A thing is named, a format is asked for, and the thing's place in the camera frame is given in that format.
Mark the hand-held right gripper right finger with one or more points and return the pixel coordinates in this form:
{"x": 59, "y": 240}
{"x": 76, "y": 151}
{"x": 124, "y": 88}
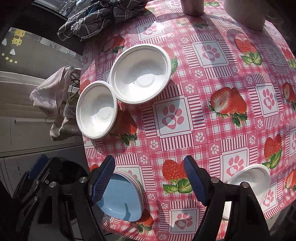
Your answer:
{"x": 194, "y": 183}

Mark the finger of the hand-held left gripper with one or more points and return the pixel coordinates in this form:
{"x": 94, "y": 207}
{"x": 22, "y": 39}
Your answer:
{"x": 37, "y": 168}

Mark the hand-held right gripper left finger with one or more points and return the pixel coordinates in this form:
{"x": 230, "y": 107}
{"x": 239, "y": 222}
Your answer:
{"x": 103, "y": 183}

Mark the blue plate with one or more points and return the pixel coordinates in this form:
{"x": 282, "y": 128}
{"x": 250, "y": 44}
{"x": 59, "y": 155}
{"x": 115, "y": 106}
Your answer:
{"x": 120, "y": 201}

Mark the white bowl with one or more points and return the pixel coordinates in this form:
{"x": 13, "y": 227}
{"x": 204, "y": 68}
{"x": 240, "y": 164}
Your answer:
{"x": 141, "y": 74}
{"x": 252, "y": 182}
{"x": 96, "y": 111}

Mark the white washing machine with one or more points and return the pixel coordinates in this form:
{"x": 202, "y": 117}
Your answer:
{"x": 13, "y": 162}

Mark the beige towel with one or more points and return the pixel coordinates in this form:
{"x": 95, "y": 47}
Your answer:
{"x": 66, "y": 125}

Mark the pink strawberry printed tablecloth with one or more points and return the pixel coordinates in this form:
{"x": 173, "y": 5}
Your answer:
{"x": 196, "y": 111}

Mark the pale pink cloth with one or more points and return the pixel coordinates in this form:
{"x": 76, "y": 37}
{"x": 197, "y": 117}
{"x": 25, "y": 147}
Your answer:
{"x": 53, "y": 90}

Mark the grey checked cloth bundle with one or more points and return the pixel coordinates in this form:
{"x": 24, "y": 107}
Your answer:
{"x": 97, "y": 18}

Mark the metal tumbler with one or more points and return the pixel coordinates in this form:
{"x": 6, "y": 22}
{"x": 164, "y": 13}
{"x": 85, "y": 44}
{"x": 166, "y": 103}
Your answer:
{"x": 192, "y": 7}

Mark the beige pitcher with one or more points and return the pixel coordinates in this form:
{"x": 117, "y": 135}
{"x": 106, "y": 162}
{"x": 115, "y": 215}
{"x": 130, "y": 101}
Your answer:
{"x": 245, "y": 11}

